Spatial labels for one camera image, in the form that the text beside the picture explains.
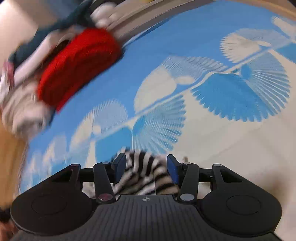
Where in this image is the wooden bed headboard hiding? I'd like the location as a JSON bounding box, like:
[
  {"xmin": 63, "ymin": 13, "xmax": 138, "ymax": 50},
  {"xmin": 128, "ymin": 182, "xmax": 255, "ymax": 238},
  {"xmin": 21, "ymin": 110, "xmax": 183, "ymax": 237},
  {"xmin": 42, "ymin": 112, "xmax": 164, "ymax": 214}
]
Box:
[{"xmin": 0, "ymin": 124, "xmax": 28, "ymax": 209}]

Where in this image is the white folded bedding stack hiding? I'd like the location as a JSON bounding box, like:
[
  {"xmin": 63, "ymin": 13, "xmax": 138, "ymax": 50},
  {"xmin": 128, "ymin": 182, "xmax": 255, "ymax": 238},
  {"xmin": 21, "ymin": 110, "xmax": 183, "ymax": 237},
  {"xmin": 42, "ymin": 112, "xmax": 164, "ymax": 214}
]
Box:
[{"xmin": 0, "ymin": 25, "xmax": 84, "ymax": 103}]

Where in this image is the blue white patterned bedspread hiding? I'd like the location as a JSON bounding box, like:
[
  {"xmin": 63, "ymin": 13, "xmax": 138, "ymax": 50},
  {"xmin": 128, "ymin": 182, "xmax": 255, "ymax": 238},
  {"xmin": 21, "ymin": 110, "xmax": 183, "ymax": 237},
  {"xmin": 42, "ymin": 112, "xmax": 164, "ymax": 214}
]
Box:
[{"xmin": 20, "ymin": 1, "xmax": 295, "ymax": 240}]

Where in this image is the cream folded blanket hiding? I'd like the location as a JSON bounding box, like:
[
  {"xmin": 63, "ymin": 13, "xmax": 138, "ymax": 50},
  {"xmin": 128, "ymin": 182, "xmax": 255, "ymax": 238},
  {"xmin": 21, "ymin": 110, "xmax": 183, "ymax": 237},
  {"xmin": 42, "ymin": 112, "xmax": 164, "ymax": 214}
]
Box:
[{"xmin": 1, "ymin": 77, "xmax": 54, "ymax": 140}]

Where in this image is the dark teal plush shark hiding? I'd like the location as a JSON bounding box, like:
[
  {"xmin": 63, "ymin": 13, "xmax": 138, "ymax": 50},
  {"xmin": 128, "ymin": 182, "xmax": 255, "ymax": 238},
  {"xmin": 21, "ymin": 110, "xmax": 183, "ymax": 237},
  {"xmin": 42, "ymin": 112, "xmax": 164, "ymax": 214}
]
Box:
[{"xmin": 8, "ymin": 1, "xmax": 95, "ymax": 68}]

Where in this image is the red folded blanket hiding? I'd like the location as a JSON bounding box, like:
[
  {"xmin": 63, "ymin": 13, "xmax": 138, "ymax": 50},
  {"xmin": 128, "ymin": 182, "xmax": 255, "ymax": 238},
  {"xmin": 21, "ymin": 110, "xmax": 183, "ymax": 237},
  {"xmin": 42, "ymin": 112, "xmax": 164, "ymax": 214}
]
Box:
[{"xmin": 37, "ymin": 28, "xmax": 122, "ymax": 111}]

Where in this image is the striped hoodie with white vest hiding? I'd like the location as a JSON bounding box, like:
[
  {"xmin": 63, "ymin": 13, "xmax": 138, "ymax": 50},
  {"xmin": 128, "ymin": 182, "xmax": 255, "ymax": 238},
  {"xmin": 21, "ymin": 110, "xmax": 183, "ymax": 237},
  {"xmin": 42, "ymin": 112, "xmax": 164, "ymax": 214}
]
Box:
[{"xmin": 110, "ymin": 148, "xmax": 179, "ymax": 199}]

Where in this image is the white plush toy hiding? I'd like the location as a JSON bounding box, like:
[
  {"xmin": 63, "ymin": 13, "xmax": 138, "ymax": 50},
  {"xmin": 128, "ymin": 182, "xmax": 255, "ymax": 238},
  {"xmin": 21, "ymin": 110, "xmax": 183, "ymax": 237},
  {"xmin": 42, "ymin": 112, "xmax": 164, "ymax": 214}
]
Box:
[{"xmin": 90, "ymin": 2, "xmax": 120, "ymax": 29}]

